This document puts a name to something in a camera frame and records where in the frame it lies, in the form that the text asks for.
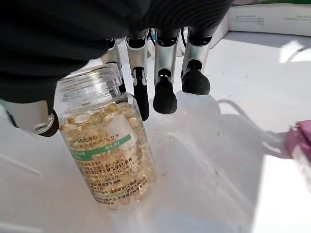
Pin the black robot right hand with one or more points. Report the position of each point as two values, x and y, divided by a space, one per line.
48 36

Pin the clear bottle yellow capsules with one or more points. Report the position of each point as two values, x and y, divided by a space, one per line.
109 157

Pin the pink medicine box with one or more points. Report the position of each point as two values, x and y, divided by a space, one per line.
301 145

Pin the large beige green box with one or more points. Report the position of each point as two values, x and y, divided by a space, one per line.
267 21

